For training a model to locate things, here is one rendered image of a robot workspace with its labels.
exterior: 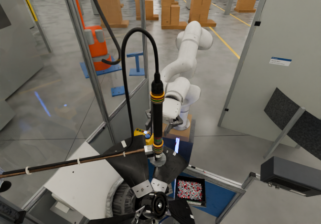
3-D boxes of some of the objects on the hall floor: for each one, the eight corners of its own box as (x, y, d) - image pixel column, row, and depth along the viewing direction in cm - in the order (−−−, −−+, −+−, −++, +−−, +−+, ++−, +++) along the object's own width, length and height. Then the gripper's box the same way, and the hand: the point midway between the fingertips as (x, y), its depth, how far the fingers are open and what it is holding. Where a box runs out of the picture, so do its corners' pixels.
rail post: (214, 222, 173) (237, 193, 123) (215, 218, 176) (237, 187, 126) (218, 224, 172) (242, 195, 122) (219, 220, 175) (242, 190, 125)
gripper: (154, 90, 70) (133, 116, 57) (193, 99, 65) (179, 131, 52) (154, 103, 75) (135, 130, 62) (190, 112, 70) (178, 145, 57)
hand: (157, 127), depth 58 cm, fingers open, 6 cm apart
